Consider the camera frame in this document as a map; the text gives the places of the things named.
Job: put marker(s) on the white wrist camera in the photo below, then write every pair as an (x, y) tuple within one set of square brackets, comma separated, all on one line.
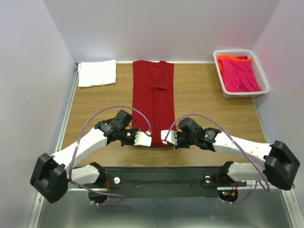
[(143, 139), (169, 137)]

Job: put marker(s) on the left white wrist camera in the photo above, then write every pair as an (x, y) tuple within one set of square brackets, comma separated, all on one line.
[(143, 139)]

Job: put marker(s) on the white plastic basket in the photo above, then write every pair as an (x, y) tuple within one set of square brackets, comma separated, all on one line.
[(259, 75)]

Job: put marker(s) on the folded white t shirt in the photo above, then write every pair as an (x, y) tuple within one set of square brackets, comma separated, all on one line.
[(92, 74)]

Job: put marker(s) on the dark red t shirt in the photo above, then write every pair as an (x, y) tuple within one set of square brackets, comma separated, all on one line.
[(153, 87)]

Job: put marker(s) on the pink t shirt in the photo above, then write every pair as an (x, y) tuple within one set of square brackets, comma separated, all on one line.
[(239, 76)]

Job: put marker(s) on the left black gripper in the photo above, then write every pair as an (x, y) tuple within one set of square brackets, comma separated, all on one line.
[(131, 142)]

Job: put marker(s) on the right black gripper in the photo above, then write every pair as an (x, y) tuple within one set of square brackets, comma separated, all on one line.
[(178, 144)]

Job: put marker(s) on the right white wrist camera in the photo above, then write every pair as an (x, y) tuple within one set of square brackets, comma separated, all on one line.
[(169, 137)]

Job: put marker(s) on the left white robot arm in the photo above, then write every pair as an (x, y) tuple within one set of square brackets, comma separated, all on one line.
[(55, 174)]

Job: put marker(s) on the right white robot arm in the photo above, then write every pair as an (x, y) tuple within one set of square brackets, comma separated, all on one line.
[(275, 164)]

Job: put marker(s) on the orange t shirt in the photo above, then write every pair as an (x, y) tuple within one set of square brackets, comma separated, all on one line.
[(236, 59)]

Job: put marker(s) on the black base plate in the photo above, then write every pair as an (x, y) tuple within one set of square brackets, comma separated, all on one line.
[(165, 182)]

